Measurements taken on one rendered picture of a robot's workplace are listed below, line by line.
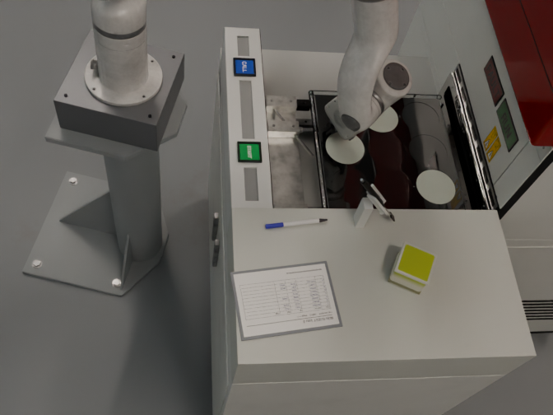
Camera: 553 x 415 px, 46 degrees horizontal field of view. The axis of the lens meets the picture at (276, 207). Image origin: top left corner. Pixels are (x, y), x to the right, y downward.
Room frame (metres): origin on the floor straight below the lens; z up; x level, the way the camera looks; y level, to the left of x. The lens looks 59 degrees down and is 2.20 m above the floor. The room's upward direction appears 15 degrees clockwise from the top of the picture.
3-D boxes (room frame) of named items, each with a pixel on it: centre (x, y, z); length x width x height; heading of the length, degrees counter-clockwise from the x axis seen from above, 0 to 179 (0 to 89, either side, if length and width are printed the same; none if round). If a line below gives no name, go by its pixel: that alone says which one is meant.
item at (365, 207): (0.76, -0.20, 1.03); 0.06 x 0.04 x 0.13; 107
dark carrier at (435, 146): (1.03, -0.23, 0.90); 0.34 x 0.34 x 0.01; 17
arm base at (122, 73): (1.01, 0.45, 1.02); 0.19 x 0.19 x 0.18
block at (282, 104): (1.09, 0.06, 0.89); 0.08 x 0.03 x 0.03; 107
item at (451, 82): (1.11, -0.43, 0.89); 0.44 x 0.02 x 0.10; 17
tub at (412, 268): (0.66, -0.31, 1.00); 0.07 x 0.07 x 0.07; 81
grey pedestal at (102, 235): (1.01, 0.56, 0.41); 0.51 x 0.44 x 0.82; 92
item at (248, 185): (0.99, 0.13, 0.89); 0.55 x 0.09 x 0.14; 17
